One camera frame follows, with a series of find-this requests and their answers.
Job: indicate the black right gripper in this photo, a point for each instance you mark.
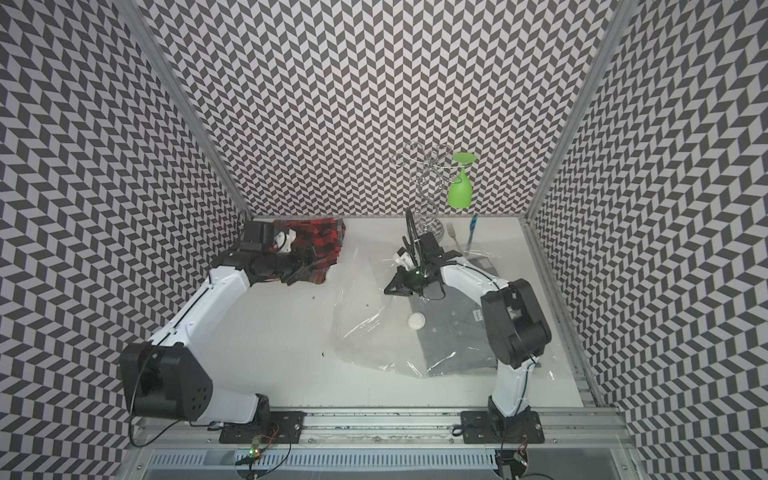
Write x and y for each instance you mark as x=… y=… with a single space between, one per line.
x=403 y=286

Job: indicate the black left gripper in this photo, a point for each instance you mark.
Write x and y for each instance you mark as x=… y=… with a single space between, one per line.
x=301 y=259

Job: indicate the clear vacuum bag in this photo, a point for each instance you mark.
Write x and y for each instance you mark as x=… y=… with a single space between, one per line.
x=370 y=328

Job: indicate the red black checked shirt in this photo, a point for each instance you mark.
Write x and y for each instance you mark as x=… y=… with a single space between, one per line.
x=324 y=237

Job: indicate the grey garment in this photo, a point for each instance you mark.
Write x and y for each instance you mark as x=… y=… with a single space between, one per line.
x=454 y=339

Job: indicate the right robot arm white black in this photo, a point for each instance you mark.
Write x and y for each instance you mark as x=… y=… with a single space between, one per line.
x=515 y=325

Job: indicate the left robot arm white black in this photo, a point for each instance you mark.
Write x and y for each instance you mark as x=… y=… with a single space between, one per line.
x=165 y=376

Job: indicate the white bag valve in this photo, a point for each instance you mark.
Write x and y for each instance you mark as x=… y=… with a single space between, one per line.
x=416 y=321

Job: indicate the blue pen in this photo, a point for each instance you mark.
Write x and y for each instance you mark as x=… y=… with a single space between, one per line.
x=472 y=227

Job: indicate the green plastic wine glass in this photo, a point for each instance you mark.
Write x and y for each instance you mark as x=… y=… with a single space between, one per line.
x=460 y=192

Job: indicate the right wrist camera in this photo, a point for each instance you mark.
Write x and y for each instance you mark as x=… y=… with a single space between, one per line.
x=419 y=251

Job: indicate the wire glass rack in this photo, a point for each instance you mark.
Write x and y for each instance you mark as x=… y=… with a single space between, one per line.
x=427 y=168

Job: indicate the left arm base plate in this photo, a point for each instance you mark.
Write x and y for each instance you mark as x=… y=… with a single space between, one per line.
x=279 y=427

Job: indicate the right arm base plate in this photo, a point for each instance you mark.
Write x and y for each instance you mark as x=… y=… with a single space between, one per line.
x=485 y=427

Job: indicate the aluminium front rail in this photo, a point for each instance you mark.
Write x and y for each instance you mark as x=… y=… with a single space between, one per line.
x=564 y=427

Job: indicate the aluminium corner post left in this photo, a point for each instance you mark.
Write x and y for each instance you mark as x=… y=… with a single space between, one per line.
x=134 y=19

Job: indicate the aluminium corner post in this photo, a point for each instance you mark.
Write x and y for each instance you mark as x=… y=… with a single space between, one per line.
x=619 y=23
x=134 y=19

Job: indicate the aluminium corner post right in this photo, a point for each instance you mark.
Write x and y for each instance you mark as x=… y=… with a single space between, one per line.
x=619 y=23

